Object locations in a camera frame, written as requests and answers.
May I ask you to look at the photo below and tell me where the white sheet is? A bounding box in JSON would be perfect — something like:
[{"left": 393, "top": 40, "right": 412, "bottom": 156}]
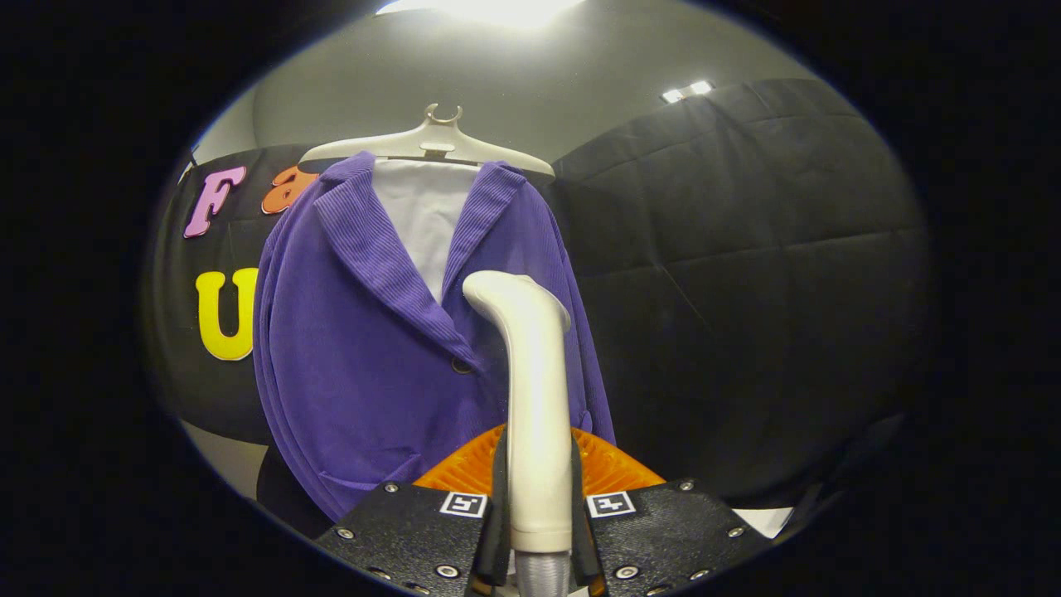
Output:
[{"left": 734, "top": 506, "right": 795, "bottom": 540}]

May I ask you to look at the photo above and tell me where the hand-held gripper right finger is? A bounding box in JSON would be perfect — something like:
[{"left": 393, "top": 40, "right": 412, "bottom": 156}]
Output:
[{"left": 570, "top": 427, "right": 776, "bottom": 596}]

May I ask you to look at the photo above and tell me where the grey cabinet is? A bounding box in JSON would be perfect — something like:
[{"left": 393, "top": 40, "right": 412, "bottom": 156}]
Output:
[{"left": 182, "top": 419, "right": 332, "bottom": 540}]

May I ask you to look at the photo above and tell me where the large ceiling light panel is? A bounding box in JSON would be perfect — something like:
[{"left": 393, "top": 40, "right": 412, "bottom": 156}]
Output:
[{"left": 377, "top": 0, "right": 585, "bottom": 30}]

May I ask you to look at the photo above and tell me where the purple corduroy jacket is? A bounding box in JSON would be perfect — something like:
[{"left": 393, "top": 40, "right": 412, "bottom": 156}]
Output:
[{"left": 253, "top": 151, "right": 617, "bottom": 523}]

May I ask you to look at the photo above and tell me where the double ceiling light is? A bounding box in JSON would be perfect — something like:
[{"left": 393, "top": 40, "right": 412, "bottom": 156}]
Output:
[{"left": 661, "top": 80, "right": 715, "bottom": 104}]

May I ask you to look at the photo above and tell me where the white garment steamer nozzle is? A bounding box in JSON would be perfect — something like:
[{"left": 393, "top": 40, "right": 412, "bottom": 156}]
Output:
[{"left": 462, "top": 270, "right": 574, "bottom": 554}]

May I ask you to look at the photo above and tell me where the white clothes hanger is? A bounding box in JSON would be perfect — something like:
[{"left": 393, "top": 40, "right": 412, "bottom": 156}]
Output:
[{"left": 298, "top": 104, "right": 556, "bottom": 177}]

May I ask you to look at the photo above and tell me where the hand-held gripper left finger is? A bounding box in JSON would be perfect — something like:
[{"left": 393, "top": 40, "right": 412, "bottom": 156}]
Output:
[{"left": 315, "top": 425, "right": 513, "bottom": 596}]

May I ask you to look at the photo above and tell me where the black backdrop cloth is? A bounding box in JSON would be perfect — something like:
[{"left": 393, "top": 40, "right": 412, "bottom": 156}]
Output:
[{"left": 145, "top": 145, "right": 332, "bottom": 444}]

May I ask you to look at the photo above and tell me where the black quilted side cloth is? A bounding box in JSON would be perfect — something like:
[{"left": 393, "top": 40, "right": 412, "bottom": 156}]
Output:
[{"left": 551, "top": 79, "right": 933, "bottom": 507}]

